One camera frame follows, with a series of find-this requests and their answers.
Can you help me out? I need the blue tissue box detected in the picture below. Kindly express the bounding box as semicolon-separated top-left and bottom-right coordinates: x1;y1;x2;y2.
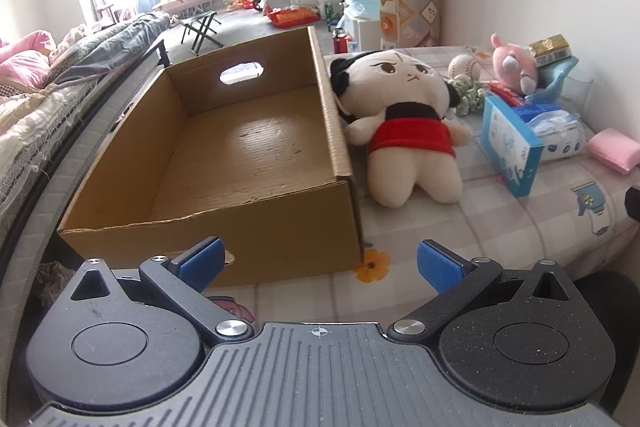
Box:
475;94;545;198

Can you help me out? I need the grey quilt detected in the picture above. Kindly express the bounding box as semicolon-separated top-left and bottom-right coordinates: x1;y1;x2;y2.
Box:
50;13;171;85

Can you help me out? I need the wet wipes pack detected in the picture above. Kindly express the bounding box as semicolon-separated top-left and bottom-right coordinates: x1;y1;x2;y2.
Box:
515;103;586;164

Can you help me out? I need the black folding stool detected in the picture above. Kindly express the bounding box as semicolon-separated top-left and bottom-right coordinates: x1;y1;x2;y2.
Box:
179;11;222;55

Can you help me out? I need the red package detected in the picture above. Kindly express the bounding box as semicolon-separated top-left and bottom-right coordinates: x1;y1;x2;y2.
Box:
264;5;321;29

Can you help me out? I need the cream plush doll red skirt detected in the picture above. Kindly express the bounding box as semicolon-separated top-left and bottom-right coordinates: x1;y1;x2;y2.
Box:
329;48;473;208

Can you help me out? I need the light blue towel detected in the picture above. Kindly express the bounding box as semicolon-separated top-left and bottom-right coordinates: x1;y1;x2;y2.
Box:
525;57;580;105

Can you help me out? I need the white baseball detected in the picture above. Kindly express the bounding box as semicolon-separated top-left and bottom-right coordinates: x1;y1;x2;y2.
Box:
448;55;482;82

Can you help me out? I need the white water dispenser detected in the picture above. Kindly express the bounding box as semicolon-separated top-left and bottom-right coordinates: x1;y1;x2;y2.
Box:
345;14;381;52

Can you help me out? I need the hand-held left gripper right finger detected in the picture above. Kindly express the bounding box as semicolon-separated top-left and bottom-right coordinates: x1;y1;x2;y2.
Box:
387;238;573;345

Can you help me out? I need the pink sponge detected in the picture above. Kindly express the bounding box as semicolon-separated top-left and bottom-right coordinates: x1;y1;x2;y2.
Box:
586;128;640;175

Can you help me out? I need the clear glass cup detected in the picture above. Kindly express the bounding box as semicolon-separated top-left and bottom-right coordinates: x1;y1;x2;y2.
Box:
557;74;596;118

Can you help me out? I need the red toothpaste tube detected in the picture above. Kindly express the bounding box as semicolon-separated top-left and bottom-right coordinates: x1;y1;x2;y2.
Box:
487;81;526;108

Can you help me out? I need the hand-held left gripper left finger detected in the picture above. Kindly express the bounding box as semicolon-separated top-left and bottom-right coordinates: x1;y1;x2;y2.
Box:
69;236;253;344

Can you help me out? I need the pink quilt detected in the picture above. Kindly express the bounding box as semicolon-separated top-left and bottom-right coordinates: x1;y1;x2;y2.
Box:
0;31;57;82

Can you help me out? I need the green scrunchie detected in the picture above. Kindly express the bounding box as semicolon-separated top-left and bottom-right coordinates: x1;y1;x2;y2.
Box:
447;74;488;116

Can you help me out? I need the checked printed bed sheet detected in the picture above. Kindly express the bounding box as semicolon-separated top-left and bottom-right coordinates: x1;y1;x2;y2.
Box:
210;44;636;323

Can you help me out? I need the gold paper box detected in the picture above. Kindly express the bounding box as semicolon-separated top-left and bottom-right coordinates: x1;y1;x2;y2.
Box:
529;34;572;68

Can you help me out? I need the pink plush toy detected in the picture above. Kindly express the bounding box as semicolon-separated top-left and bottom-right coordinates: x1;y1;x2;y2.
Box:
490;33;540;96

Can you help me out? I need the brown cardboard box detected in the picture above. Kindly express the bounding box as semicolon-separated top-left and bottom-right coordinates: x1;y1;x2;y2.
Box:
56;26;365;288

